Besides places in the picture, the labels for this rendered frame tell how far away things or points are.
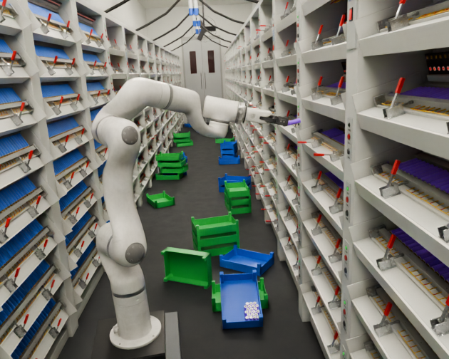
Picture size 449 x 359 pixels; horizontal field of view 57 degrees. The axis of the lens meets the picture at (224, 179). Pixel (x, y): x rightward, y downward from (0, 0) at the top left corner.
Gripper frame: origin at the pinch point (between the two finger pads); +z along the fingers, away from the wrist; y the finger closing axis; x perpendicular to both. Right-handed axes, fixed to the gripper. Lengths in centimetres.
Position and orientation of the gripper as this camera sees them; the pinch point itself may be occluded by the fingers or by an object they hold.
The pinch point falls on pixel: (282, 121)
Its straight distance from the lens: 166.5
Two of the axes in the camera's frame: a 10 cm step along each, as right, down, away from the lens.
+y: -0.2, -2.5, 9.7
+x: -1.9, 9.5, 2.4
